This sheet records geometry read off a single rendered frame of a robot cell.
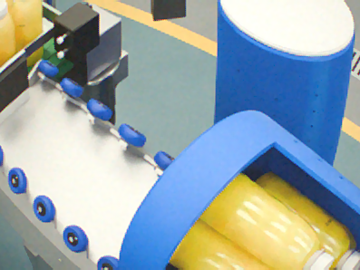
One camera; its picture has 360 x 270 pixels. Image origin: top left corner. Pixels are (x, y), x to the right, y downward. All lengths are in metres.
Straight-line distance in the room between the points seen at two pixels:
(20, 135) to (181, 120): 1.27
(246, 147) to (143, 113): 1.67
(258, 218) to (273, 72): 0.49
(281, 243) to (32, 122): 0.61
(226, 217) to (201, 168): 0.07
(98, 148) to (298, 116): 0.36
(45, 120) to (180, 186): 0.51
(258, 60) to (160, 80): 1.33
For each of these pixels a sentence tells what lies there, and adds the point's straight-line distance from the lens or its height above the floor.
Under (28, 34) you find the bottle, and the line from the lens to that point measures 1.41.
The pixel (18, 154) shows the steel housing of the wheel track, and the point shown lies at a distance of 1.30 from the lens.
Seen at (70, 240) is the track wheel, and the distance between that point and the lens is 1.14.
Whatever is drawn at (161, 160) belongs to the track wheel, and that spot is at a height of 0.98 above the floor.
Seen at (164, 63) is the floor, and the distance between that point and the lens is 2.71.
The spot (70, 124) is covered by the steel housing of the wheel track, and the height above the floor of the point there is 0.93.
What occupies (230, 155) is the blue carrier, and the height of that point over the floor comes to 1.23.
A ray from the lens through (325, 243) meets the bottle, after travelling 0.94.
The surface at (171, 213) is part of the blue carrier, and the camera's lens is 0.87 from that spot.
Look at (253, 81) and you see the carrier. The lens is 1.39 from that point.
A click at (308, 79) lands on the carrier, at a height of 0.97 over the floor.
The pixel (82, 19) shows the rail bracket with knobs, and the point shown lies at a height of 1.00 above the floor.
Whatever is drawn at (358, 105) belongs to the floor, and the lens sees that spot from 2.69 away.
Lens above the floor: 1.93
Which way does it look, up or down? 50 degrees down
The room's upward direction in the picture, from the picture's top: 1 degrees clockwise
